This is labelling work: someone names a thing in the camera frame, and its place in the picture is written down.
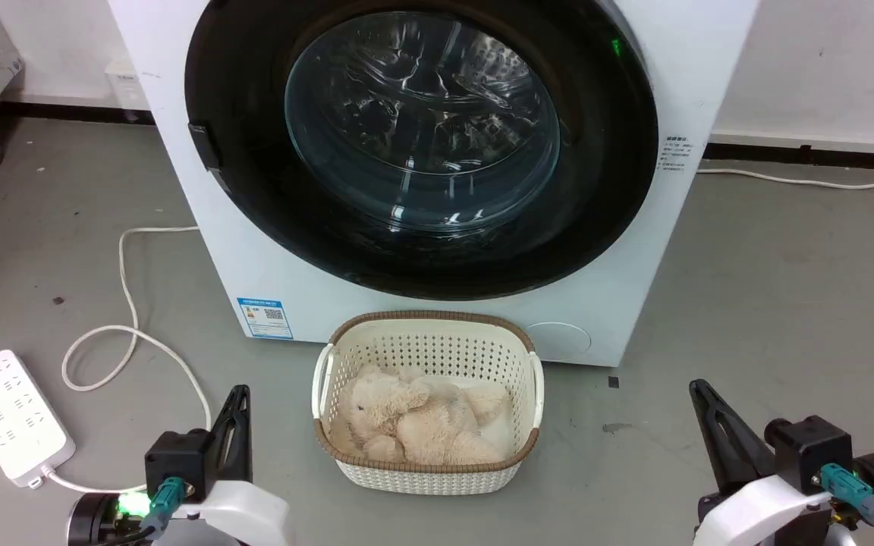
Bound round black glass washer door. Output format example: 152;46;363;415
184;0;660;302

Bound white power strip cable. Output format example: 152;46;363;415
41;224;214;495

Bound white wall socket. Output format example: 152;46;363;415
105;59;149;112

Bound right green-plug camera cable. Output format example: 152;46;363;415
819;463;874;546

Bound white power strip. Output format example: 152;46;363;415
0;349;77;489

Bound thin white floor cable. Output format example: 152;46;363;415
696;167;874;190

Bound beige plush teddy bear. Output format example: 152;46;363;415
329;366;512;466

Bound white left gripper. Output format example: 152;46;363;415
68;384;291;546

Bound cream perforated laundry basket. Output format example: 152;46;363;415
312;309;545;496

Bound white text sticker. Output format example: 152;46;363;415
658;135;690;174

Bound green-plug camera cable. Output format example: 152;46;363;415
819;463;874;546
100;476;186;546

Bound left green-plug camera cable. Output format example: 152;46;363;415
100;476;186;546

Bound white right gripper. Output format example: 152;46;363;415
689;379;874;546

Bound blue energy label sticker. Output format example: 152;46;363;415
237;297;294;340

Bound white front-load washing machine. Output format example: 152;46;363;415
107;0;761;369

